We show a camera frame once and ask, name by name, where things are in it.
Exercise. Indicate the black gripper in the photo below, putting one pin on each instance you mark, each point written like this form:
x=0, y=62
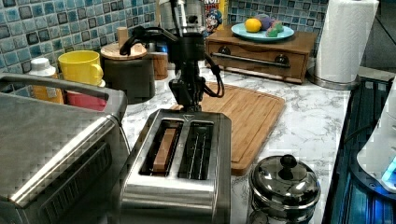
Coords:
x=188, y=86

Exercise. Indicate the stainless steel two-slot toaster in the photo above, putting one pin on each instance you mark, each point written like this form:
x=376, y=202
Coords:
x=196, y=186

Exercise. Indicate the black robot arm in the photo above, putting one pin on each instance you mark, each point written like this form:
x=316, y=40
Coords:
x=184, y=19

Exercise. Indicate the stainless steel toaster oven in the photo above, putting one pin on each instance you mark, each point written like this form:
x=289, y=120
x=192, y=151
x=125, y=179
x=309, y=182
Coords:
x=60, y=164

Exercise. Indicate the small wooden canister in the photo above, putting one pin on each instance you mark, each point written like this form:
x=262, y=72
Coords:
x=160, y=65

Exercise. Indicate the dark canister with wooden lid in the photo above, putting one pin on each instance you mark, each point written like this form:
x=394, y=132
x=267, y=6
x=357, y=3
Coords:
x=132, y=73

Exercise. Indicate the bamboo cutting board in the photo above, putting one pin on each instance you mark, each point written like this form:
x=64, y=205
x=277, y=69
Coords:
x=254, y=115

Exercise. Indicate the light blue plate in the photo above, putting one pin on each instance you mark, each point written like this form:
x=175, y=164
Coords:
x=239, y=29

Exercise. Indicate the cereal box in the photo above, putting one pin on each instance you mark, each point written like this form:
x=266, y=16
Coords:
x=216, y=15

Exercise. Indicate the slice of toast bread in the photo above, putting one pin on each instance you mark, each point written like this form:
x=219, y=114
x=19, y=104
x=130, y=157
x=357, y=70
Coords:
x=164, y=153

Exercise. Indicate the yellow toy lemon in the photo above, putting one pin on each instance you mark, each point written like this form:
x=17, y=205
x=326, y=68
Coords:
x=253, y=25

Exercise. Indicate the wooden bread box drawer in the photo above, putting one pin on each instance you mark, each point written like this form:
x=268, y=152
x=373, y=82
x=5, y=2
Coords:
x=285, y=59

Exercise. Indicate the purple toy fruit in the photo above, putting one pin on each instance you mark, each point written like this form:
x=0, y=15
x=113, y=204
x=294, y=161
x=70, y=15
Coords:
x=265, y=20

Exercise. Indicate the yellow mug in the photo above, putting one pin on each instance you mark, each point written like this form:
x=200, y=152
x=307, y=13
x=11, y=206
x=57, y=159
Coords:
x=82, y=66

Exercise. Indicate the green pink toy fruit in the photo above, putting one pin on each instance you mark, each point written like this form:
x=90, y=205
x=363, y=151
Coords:
x=275, y=28

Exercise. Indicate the pink red mug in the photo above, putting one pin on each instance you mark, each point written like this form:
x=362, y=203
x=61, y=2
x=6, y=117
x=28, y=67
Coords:
x=85, y=101

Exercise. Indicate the steel pot with lid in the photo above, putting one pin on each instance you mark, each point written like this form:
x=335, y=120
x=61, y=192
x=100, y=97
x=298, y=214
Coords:
x=282, y=190

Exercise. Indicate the white paper towel roll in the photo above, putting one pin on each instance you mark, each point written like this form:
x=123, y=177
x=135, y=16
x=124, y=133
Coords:
x=342, y=43

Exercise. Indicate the black stovetop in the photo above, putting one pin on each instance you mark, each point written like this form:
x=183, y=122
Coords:
x=363, y=178

